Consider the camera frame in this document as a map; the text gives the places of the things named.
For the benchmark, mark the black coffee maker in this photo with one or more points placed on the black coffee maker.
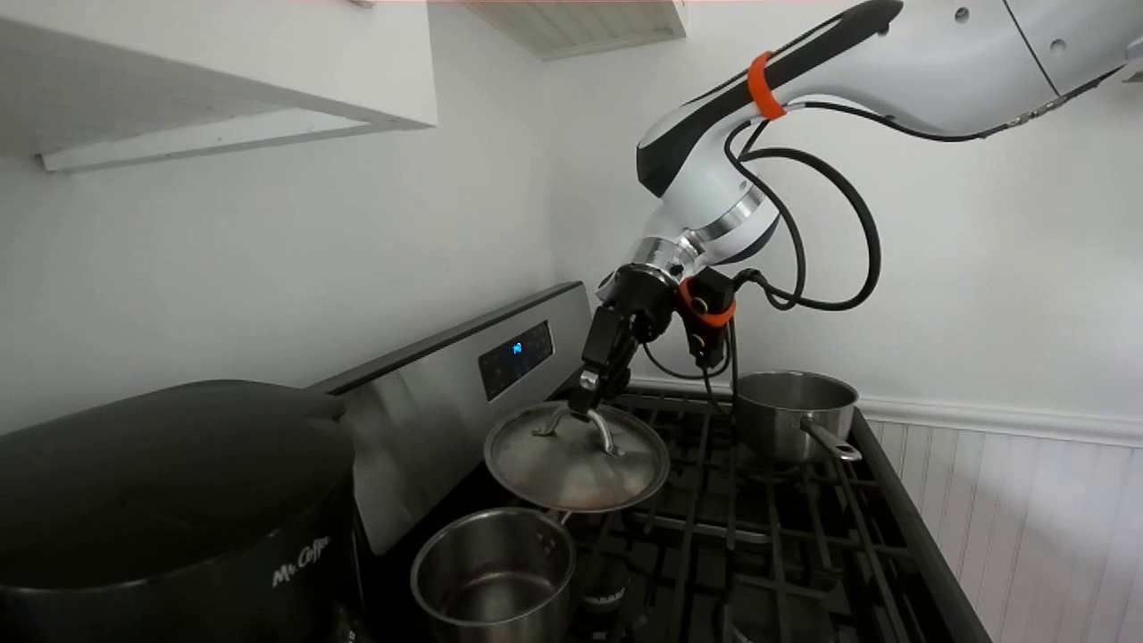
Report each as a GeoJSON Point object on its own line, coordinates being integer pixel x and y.
{"type": "Point", "coordinates": [165, 501]}

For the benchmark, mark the white range hood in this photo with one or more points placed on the white range hood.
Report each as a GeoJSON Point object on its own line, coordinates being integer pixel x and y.
{"type": "Point", "coordinates": [585, 23]}

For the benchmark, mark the stainless gas stove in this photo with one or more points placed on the stainless gas stove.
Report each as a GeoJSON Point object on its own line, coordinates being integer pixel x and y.
{"type": "Point", "coordinates": [417, 414]}

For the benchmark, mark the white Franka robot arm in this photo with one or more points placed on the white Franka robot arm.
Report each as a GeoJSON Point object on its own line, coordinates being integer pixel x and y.
{"type": "Point", "coordinates": [952, 59]}

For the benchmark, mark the white wall cabinet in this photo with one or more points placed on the white wall cabinet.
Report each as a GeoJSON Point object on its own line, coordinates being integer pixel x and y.
{"type": "Point", "coordinates": [215, 59]}

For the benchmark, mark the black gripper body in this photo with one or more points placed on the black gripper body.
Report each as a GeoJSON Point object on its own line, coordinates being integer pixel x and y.
{"type": "Point", "coordinates": [637, 303]}

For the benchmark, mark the wrist camera with orange mount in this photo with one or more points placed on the wrist camera with orange mount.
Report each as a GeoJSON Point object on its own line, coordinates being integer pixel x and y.
{"type": "Point", "coordinates": [713, 313]}

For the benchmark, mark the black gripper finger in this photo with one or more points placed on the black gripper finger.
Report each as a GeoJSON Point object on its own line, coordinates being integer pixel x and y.
{"type": "Point", "coordinates": [615, 383]}
{"type": "Point", "coordinates": [596, 358]}

